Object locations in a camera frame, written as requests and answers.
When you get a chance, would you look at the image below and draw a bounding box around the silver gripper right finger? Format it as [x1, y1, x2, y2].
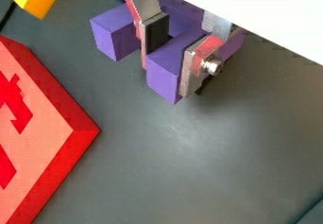
[178, 11, 242, 97]

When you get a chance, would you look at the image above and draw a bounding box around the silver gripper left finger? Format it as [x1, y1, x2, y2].
[125, 0, 169, 68]

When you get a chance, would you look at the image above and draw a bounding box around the purple U-shaped block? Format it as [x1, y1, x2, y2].
[89, 0, 245, 103]

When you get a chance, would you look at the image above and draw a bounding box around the red board with slots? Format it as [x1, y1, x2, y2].
[0, 36, 100, 224]

